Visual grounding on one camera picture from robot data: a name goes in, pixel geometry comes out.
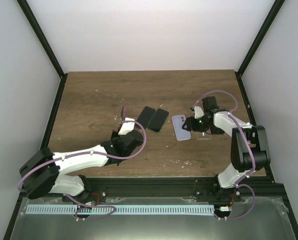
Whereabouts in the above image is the clear magsafe phone case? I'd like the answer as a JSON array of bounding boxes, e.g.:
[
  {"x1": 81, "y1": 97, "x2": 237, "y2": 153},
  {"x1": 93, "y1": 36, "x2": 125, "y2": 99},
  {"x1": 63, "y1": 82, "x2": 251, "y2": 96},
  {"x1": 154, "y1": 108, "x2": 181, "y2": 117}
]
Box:
[{"x1": 197, "y1": 132, "x2": 212, "y2": 141}]

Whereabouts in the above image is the lavender phone case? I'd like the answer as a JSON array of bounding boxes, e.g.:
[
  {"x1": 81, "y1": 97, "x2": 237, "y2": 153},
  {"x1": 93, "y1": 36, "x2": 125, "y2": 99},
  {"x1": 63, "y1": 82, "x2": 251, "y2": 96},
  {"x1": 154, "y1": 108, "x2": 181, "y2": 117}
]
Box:
[{"x1": 172, "y1": 114, "x2": 191, "y2": 141}]

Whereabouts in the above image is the black phone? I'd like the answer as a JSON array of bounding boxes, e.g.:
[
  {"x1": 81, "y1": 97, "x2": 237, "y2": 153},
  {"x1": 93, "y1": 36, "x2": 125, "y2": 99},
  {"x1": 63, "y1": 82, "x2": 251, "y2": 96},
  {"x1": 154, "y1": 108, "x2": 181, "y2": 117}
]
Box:
[{"x1": 136, "y1": 106, "x2": 156, "y2": 129}]

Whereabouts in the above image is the lavender phone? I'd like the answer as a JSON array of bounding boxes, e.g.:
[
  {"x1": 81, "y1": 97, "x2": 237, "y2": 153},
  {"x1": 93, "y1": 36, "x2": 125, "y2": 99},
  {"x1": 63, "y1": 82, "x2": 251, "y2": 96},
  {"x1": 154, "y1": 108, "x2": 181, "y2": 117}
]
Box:
[{"x1": 121, "y1": 106, "x2": 126, "y2": 120}]

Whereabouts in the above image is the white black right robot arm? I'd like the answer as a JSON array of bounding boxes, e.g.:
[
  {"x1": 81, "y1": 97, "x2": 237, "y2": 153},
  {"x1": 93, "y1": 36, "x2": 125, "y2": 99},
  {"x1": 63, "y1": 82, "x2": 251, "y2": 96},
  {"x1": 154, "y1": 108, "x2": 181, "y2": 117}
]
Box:
[{"x1": 182, "y1": 96, "x2": 271, "y2": 202}]

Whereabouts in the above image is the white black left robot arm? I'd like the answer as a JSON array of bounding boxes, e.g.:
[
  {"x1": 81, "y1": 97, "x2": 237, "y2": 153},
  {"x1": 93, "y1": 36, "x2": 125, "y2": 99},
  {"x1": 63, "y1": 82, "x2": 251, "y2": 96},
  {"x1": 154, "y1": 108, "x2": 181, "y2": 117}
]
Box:
[{"x1": 18, "y1": 130, "x2": 146, "y2": 202}]

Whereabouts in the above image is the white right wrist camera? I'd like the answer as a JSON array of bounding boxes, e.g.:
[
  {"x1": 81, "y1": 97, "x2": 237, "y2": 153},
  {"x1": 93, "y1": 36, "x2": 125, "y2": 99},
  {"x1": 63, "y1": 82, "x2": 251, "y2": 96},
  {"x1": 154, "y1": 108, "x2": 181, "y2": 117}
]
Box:
[{"x1": 190, "y1": 105, "x2": 204, "y2": 119}]

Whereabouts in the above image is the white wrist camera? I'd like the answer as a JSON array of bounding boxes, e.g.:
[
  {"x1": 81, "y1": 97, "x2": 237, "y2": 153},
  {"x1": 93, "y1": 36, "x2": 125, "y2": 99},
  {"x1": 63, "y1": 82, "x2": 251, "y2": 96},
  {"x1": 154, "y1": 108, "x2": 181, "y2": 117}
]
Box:
[
  {"x1": 118, "y1": 117, "x2": 135, "y2": 135},
  {"x1": 190, "y1": 105, "x2": 204, "y2": 119}
]

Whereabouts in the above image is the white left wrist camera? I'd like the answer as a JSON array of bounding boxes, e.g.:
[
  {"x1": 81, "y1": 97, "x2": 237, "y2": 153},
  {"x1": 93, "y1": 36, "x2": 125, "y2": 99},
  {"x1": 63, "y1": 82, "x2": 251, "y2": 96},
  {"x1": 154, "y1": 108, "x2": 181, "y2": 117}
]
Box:
[{"x1": 118, "y1": 117, "x2": 135, "y2": 135}]

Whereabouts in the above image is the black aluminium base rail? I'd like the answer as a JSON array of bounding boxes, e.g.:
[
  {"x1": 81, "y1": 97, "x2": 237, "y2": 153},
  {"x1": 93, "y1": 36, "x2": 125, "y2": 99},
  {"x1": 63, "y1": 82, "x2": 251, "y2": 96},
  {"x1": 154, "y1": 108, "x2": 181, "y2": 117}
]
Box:
[{"x1": 61, "y1": 176, "x2": 284, "y2": 203}]

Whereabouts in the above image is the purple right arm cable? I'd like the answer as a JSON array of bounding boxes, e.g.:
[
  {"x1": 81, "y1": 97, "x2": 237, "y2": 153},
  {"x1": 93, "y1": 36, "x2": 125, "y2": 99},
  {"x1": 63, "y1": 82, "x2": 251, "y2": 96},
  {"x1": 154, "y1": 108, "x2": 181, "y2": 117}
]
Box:
[{"x1": 195, "y1": 90, "x2": 256, "y2": 221}]

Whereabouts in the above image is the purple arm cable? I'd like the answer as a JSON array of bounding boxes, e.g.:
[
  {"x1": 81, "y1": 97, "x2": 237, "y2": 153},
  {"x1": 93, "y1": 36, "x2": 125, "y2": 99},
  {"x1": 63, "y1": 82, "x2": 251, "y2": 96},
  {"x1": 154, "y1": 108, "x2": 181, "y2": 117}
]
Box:
[
  {"x1": 17, "y1": 121, "x2": 147, "y2": 193},
  {"x1": 195, "y1": 90, "x2": 256, "y2": 221}
]

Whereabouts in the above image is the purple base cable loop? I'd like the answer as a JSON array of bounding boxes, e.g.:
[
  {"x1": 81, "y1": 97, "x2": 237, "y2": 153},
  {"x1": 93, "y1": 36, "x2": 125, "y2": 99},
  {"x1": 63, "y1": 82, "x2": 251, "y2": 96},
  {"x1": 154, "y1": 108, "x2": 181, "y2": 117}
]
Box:
[{"x1": 74, "y1": 204, "x2": 117, "y2": 222}]

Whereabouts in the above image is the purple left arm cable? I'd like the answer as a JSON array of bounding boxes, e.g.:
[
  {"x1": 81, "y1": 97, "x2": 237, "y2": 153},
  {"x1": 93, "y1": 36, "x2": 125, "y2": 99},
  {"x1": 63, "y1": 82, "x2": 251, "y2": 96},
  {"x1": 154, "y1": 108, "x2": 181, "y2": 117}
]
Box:
[{"x1": 17, "y1": 121, "x2": 147, "y2": 193}]

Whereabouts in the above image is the light blue slotted cable duct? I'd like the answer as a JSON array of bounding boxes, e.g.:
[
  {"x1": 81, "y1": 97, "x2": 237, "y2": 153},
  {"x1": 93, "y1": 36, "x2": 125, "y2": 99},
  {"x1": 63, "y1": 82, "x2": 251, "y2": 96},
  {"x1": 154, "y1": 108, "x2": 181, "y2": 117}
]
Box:
[{"x1": 25, "y1": 204, "x2": 215, "y2": 216}]

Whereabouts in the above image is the black frame post right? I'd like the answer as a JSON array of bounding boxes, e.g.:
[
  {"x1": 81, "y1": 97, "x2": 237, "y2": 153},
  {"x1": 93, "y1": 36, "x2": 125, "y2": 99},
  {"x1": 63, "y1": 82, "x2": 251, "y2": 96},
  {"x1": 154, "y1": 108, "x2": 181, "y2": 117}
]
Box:
[{"x1": 237, "y1": 0, "x2": 285, "y2": 76}]

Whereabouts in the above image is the black frame post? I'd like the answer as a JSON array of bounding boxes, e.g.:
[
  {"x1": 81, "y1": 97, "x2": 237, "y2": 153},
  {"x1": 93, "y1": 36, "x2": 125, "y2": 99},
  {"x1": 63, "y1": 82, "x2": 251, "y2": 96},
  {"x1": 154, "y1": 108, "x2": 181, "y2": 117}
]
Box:
[
  {"x1": 237, "y1": 0, "x2": 285, "y2": 76},
  {"x1": 16, "y1": 0, "x2": 65, "y2": 79}
]

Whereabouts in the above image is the black frame post left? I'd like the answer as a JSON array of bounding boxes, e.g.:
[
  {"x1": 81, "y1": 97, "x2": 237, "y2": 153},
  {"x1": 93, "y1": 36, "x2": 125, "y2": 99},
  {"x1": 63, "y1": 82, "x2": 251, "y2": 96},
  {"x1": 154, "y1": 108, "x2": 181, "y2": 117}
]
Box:
[{"x1": 16, "y1": 0, "x2": 65, "y2": 79}]

